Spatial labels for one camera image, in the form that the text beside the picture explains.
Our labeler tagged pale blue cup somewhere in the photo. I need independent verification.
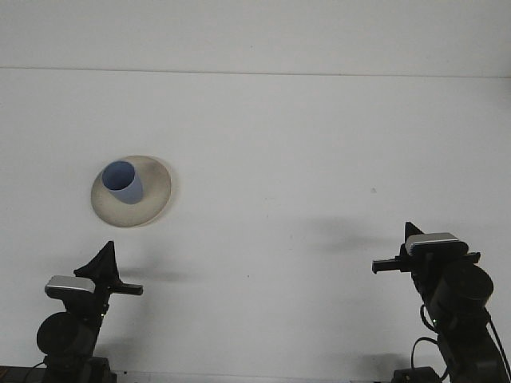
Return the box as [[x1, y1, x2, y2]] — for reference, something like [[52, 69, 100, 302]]
[[101, 160, 145, 205]]

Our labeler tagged pale round plate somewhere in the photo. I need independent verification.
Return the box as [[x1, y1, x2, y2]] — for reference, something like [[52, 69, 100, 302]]
[[90, 155, 175, 230]]

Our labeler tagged dark base platform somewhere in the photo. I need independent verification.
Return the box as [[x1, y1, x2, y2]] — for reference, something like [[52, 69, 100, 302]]
[[0, 364, 45, 383]]

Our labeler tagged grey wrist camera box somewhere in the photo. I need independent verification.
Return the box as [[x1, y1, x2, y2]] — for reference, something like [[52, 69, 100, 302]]
[[404, 232, 469, 256], [44, 274, 97, 297]]

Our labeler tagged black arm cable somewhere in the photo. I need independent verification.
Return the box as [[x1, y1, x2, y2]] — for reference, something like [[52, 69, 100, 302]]
[[22, 360, 46, 379], [410, 309, 511, 370]]

